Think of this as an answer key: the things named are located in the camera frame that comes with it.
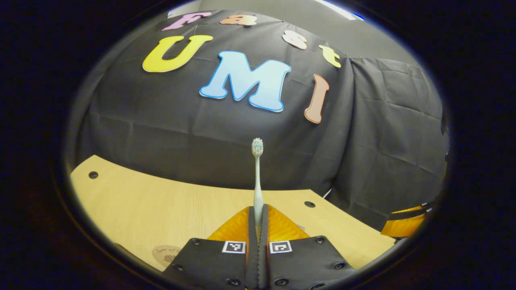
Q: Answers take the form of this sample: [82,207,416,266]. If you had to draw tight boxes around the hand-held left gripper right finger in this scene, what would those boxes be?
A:
[258,204,355,290]

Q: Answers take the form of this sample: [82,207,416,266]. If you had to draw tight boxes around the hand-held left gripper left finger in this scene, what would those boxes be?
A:
[161,205,258,290]

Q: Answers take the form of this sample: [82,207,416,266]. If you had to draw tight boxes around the pale green toothbrush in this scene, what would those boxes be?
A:
[252,138,264,240]

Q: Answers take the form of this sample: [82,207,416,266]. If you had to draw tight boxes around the round cork coaster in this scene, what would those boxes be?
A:
[152,245,182,268]

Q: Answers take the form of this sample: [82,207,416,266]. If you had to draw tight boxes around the wooden desktop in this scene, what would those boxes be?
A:
[69,155,396,272]

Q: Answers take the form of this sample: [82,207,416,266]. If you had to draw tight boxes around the black backdrop cloth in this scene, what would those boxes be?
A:
[67,10,450,232]

